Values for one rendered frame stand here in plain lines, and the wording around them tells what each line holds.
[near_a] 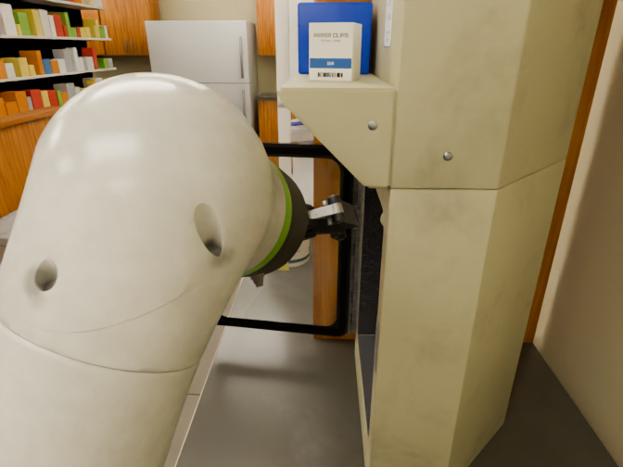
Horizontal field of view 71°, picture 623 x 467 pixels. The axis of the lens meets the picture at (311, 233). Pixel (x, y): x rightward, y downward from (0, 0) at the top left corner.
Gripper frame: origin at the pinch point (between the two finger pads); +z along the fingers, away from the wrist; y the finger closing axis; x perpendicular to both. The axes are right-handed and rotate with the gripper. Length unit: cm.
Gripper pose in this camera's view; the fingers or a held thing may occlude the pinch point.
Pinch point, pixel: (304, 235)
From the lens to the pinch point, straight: 55.4
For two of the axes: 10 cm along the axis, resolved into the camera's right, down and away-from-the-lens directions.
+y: -9.5, 2.6, 1.6
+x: 2.5, 9.6, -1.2
